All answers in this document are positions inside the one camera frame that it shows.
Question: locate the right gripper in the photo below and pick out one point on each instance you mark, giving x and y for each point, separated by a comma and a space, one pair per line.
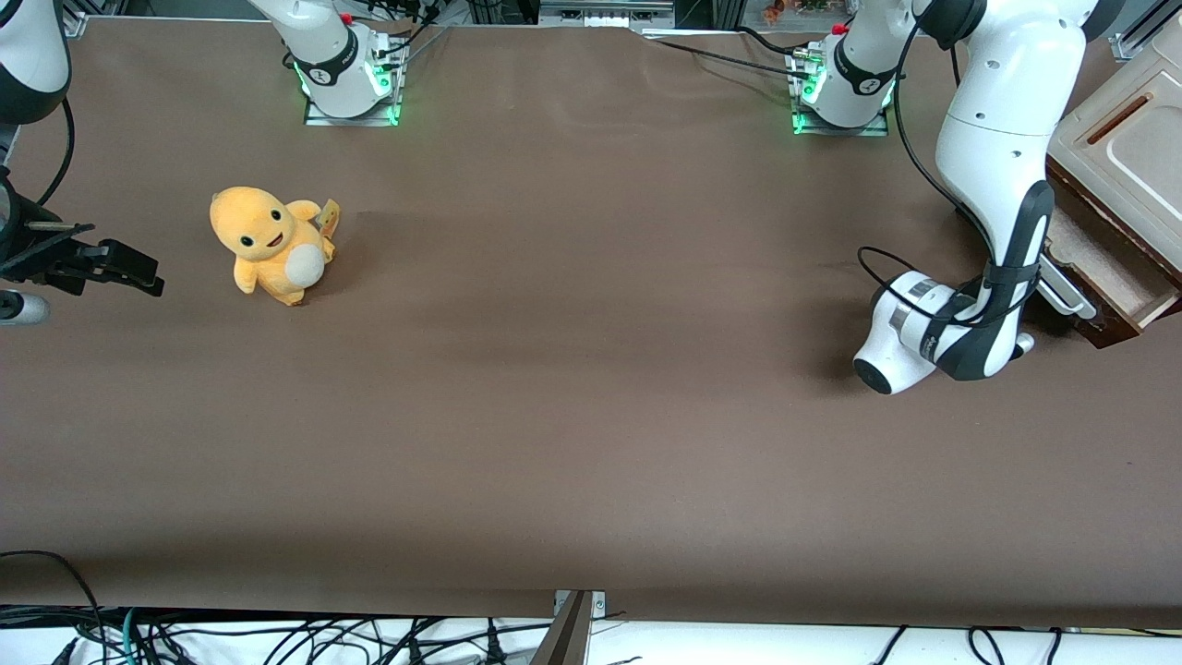
35, 258

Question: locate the brown wooden drawer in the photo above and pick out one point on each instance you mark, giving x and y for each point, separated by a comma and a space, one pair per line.
1108, 268

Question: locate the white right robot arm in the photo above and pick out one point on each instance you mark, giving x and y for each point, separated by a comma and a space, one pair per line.
332, 65

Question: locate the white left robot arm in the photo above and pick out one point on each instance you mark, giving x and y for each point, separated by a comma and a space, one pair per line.
1007, 92

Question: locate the cream and brown drawer cabinet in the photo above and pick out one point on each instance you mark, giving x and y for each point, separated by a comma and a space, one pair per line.
1136, 175

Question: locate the yellow plush toy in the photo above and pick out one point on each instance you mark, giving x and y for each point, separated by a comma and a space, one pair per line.
263, 240

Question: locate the brown table cover sheet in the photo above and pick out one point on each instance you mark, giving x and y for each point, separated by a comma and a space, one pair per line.
591, 369

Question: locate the grey metal box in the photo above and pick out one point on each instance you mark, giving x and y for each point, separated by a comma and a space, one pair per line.
600, 11

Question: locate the orange background items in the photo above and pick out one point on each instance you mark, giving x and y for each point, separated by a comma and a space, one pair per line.
776, 11

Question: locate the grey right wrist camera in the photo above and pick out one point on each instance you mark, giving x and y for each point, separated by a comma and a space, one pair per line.
23, 309

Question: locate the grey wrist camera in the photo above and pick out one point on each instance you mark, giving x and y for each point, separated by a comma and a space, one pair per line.
1023, 346
23, 309

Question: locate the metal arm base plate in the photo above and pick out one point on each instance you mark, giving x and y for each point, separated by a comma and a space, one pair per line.
877, 129
319, 118

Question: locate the aluminium frame profile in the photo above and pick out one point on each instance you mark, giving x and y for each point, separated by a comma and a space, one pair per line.
1150, 28
74, 23

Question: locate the metal table bracket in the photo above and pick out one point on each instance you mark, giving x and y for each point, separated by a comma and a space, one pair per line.
568, 637

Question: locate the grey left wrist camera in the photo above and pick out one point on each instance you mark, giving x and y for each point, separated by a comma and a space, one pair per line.
1023, 346

